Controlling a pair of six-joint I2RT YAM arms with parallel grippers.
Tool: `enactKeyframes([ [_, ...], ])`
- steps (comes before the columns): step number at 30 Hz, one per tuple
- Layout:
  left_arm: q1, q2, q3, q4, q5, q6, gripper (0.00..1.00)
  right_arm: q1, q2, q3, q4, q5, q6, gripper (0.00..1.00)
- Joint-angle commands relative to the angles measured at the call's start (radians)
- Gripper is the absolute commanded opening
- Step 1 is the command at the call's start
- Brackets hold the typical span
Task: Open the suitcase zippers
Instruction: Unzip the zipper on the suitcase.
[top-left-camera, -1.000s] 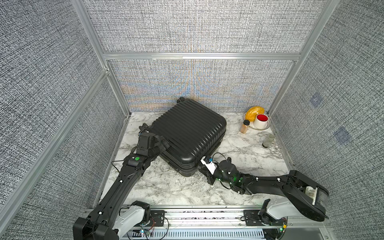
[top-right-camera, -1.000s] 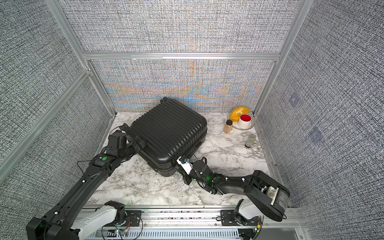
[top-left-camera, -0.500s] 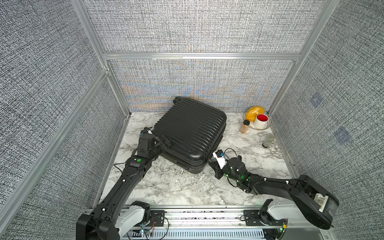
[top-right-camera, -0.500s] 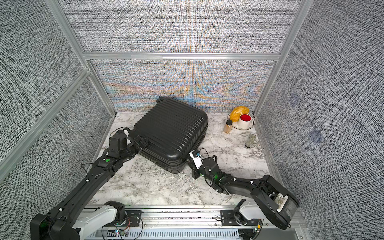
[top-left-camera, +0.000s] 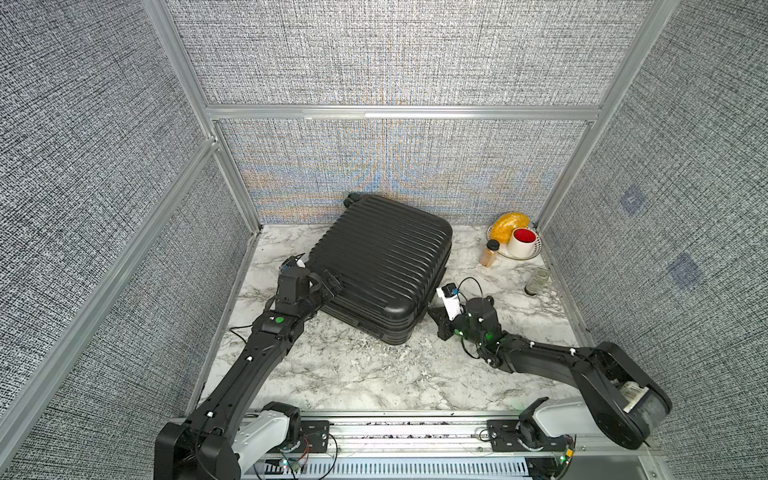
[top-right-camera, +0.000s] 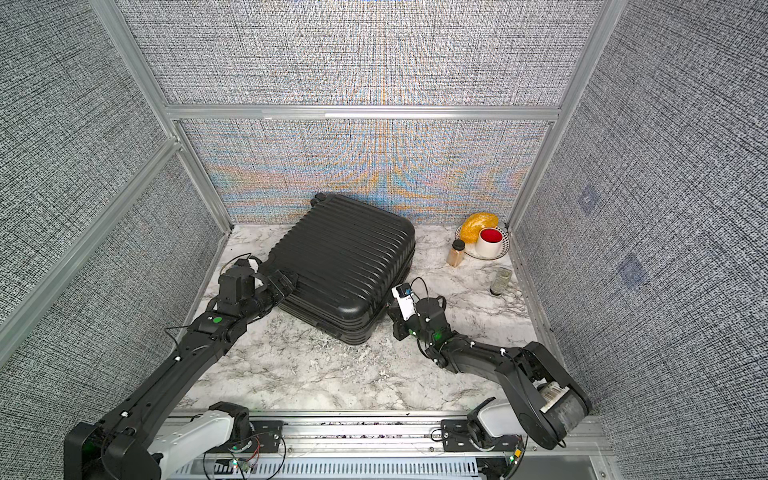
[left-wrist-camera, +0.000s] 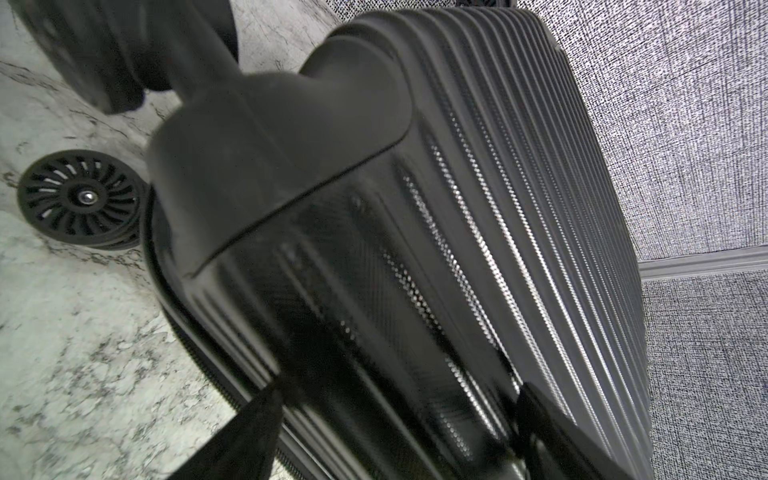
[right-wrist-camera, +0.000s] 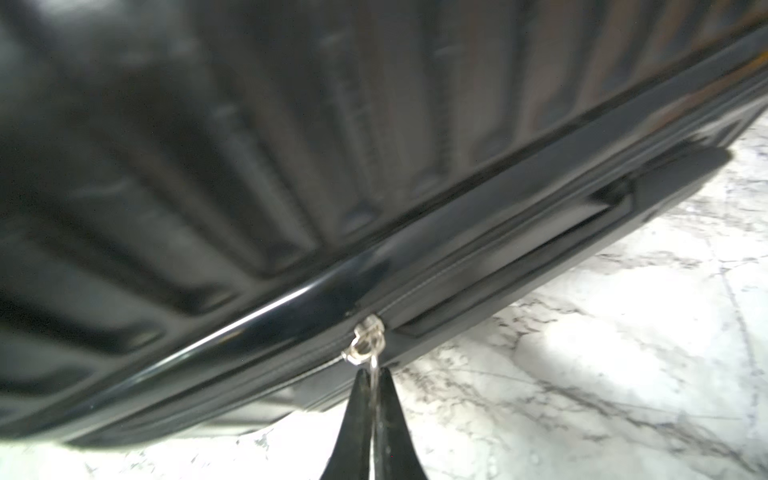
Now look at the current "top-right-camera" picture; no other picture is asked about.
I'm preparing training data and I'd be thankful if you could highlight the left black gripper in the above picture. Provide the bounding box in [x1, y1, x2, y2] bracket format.
[243, 270, 298, 324]

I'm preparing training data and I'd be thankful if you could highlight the black ribbed hard-shell suitcase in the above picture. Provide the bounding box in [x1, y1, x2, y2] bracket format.
[259, 193, 416, 345]

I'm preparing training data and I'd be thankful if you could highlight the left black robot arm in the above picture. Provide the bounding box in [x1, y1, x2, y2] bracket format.
[64, 259, 298, 479]

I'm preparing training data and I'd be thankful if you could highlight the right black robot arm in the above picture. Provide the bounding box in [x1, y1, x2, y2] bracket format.
[388, 285, 592, 450]

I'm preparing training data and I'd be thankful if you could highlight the brown spice jar black lid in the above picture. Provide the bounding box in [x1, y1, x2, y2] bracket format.
[446, 239, 466, 267]

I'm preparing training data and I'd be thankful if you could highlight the clear glass jar lying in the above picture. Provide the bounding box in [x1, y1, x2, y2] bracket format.
[489, 268, 512, 296]

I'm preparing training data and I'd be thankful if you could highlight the white cup red inside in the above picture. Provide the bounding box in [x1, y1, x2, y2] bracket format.
[475, 228, 504, 260]

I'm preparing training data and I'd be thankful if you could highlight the yellow bread loaf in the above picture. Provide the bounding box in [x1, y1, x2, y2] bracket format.
[458, 212, 499, 244]

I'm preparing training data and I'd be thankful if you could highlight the white patterned plate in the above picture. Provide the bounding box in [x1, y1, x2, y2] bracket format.
[465, 227, 510, 261]

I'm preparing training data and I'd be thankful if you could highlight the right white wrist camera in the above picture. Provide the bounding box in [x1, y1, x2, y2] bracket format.
[391, 282, 416, 321]

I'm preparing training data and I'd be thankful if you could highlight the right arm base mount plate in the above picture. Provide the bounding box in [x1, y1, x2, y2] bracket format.
[440, 419, 521, 453]

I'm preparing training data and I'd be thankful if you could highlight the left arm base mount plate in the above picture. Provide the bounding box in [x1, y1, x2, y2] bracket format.
[208, 420, 284, 455]

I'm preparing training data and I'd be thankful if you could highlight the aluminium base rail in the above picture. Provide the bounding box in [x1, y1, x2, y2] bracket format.
[158, 410, 615, 459]

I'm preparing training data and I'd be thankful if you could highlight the white slotted cable duct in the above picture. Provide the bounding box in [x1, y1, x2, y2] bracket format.
[171, 457, 481, 479]

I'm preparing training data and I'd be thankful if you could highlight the aluminium enclosure frame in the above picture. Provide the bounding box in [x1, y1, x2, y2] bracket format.
[0, 0, 630, 367]

